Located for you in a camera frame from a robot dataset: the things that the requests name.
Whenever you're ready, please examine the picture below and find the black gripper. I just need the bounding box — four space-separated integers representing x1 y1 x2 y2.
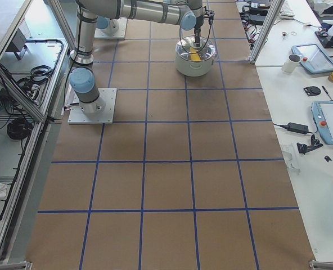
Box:
193 7 204 47

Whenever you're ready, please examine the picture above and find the glass pot lid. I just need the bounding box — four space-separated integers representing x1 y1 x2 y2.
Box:
175 36 216 61

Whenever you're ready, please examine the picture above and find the yellow corn cob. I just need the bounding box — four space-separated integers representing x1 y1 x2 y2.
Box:
189 47 201 62

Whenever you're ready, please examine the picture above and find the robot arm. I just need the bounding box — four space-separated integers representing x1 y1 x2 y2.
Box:
69 1 202 124

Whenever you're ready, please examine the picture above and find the pale green electric pot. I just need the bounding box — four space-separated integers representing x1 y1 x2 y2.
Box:
174 35 217 77

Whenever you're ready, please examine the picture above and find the white paper cup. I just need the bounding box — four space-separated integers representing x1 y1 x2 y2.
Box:
281 53 301 74

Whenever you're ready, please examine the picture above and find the blue teach pendant upper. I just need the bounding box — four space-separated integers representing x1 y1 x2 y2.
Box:
291 43 333 74

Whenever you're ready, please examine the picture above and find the blue teach pendant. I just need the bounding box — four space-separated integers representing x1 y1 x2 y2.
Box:
291 43 333 74
311 101 333 145

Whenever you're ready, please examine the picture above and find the black round disc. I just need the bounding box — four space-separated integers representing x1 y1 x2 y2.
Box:
303 86 321 96

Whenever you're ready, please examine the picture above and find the black charger brick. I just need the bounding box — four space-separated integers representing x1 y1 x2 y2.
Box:
287 122 309 134

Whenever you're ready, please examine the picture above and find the blue teach pendant lower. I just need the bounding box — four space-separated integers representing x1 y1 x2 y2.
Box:
311 101 333 145

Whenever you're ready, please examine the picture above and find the clear plastic holder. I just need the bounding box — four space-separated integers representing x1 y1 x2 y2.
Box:
280 144 300 173

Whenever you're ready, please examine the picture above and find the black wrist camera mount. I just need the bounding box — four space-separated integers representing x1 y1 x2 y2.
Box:
202 6 215 25

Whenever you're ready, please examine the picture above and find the black corrugated cable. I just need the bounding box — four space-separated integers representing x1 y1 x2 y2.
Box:
178 11 214 56

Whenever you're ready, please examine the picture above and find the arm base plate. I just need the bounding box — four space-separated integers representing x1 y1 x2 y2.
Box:
67 88 117 124
94 16 127 39

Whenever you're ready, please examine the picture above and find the aluminium frame post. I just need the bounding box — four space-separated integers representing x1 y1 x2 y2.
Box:
249 0 284 64

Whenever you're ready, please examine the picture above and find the black bracket part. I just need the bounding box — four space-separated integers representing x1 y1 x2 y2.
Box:
296 134 323 155

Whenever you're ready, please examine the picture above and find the coiled black cable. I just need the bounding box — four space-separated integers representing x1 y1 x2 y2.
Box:
6 116 34 141

